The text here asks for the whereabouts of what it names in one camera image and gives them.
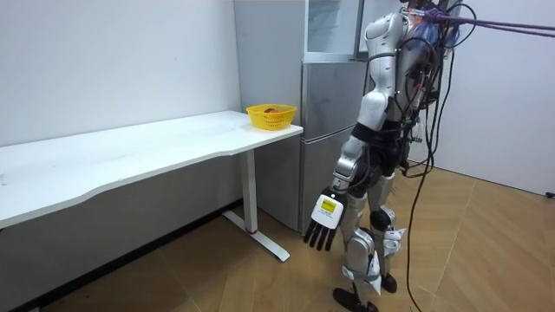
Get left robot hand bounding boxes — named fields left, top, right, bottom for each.
left=303, top=186, right=349, bottom=253

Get robot legs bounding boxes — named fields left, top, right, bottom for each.
left=332, top=169, right=408, bottom=312

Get yellow plastic basket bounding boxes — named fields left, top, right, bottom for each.
left=245, top=103, right=298, bottom=132

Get grey fridge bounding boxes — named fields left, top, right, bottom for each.
left=233, top=0, right=375, bottom=236

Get robot body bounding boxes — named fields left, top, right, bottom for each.
left=366, top=0, right=478, bottom=179

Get white desk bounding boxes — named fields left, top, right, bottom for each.
left=0, top=109, right=304, bottom=312

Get black floor cable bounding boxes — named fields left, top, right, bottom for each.
left=404, top=48, right=456, bottom=312

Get cable bundle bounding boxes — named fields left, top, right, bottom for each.
left=422, top=7, right=555, bottom=39

